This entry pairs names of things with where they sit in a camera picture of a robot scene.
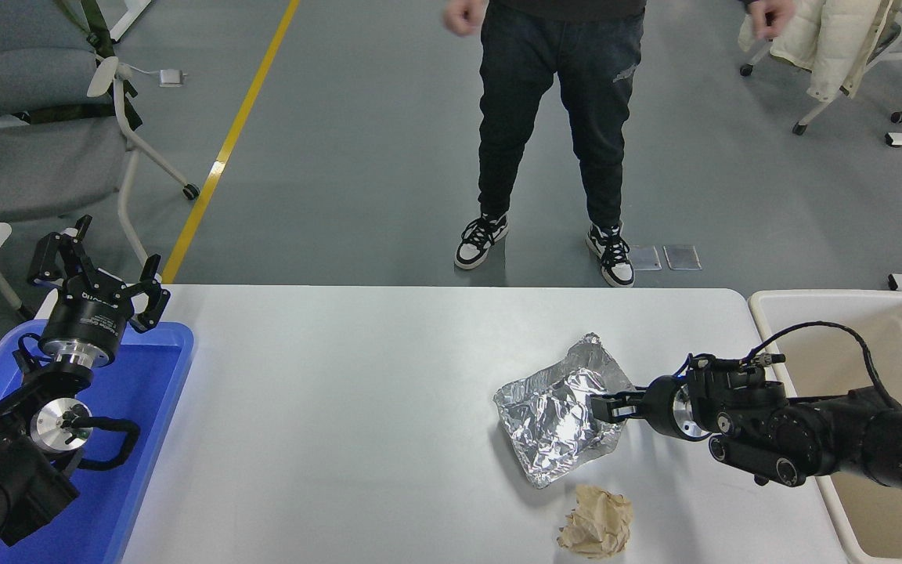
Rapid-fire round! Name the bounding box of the silver foil tray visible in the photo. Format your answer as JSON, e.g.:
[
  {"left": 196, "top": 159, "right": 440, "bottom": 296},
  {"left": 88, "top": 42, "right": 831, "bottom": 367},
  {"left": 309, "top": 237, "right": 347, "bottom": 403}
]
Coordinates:
[{"left": 493, "top": 332, "right": 638, "bottom": 490}]

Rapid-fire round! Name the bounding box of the hand of person beside chair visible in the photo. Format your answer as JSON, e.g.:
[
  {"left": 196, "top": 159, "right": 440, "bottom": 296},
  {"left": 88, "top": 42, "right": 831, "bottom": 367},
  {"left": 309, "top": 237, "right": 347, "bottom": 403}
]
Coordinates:
[{"left": 749, "top": 0, "right": 798, "bottom": 41}]

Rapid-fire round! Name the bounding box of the white desk leg frame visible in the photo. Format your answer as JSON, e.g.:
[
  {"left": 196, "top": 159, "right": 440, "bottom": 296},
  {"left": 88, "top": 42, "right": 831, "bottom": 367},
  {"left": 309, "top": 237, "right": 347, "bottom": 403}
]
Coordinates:
[{"left": 109, "top": 0, "right": 153, "bottom": 44}]

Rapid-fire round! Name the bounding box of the tan paper ball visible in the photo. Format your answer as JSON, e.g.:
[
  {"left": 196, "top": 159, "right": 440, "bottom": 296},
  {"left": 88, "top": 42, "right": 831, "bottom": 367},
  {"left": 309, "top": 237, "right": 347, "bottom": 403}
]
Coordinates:
[{"left": 556, "top": 483, "right": 633, "bottom": 559}]

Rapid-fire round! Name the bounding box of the large beige plastic bin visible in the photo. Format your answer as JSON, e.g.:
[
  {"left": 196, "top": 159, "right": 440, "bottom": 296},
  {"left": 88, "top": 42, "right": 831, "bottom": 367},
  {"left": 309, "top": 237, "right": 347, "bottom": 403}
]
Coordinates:
[{"left": 747, "top": 288, "right": 902, "bottom": 564}]

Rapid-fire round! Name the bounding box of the blue plastic tray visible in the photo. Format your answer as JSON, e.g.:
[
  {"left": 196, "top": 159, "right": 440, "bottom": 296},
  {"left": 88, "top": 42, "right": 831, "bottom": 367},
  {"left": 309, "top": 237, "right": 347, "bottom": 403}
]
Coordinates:
[{"left": 0, "top": 320, "right": 194, "bottom": 564}]

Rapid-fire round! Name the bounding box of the cream padded coat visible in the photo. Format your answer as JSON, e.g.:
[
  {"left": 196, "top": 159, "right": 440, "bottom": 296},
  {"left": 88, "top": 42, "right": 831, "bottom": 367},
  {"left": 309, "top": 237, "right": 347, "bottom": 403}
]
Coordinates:
[{"left": 738, "top": 0, "right": 902, "bottom": 103}]

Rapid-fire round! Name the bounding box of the white power adapter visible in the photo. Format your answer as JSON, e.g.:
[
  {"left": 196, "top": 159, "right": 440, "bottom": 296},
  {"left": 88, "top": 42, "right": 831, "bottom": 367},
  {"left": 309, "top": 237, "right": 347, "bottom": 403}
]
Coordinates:
[{"left": 118, "top": 64, "right": 186, "bottom": 89}]

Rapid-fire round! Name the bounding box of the person beside white chair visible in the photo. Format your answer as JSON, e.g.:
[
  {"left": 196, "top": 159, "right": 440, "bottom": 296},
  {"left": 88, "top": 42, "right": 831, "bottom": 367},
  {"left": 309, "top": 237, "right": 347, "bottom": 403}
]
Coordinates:
[{"left": 741, "top": 0, "right": 798, "bottom": 41}]

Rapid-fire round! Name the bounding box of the standing person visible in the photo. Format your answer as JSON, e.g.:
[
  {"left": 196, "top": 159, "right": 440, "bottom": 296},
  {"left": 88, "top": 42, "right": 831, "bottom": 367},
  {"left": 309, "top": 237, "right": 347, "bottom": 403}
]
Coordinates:
[{"left": 443, "top": 0, "right": 648, "bottom": 288}]

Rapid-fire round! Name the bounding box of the standing person's right hand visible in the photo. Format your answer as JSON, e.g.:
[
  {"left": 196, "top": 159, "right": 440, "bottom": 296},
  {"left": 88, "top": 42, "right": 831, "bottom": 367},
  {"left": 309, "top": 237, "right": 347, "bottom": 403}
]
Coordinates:
[{"left": 444, "top": 0, "right": 488, "bottom": 37}]

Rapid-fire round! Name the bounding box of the grey office chair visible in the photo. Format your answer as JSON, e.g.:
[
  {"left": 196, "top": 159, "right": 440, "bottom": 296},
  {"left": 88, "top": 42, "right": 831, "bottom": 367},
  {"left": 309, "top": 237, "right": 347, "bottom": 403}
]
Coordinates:
[{"left": 0, "top": 0, "right": 200, "bottom": 271}]

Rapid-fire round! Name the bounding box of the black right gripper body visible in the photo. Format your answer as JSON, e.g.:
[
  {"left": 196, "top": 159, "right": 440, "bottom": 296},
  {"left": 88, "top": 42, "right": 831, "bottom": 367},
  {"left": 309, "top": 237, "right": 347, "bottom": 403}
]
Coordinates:
[{"left": 640, "top": 375, "right": 684, "bottom": 436}]

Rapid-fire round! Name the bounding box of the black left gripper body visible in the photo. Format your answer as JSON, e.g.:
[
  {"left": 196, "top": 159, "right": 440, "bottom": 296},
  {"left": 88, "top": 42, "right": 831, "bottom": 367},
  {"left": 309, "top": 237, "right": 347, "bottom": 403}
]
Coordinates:
[{"left": 39, "top": 282, "right": 134, "bottom": 357}]

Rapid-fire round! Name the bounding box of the dark green strap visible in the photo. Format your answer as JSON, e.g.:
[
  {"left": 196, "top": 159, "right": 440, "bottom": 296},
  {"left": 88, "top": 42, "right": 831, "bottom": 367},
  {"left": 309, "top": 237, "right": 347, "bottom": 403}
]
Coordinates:
[{"left": 28, "top": 0, "right": 143, "bottom": 130}]

